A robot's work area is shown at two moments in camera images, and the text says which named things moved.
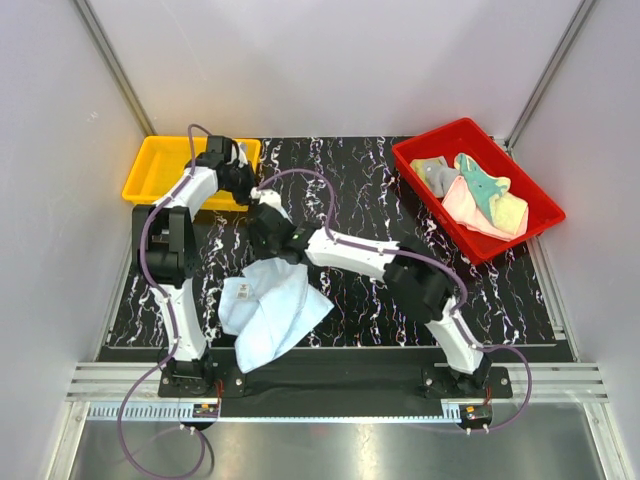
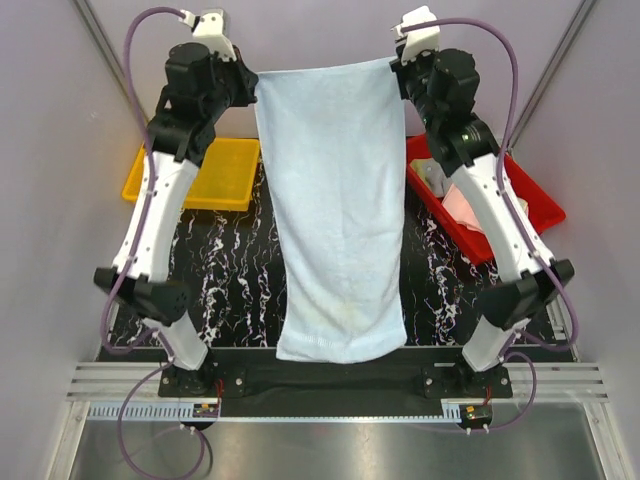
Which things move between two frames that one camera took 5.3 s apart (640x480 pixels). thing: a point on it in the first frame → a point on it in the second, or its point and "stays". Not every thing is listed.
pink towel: [461, 206] stays
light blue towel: [269, 310] → [335, 139]
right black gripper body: [262, 250] → [412, 78]
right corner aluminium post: [584, 10] stays
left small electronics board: [205, 411] stays
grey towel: [435, 173] stays
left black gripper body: [240, 183] → [232, 89]
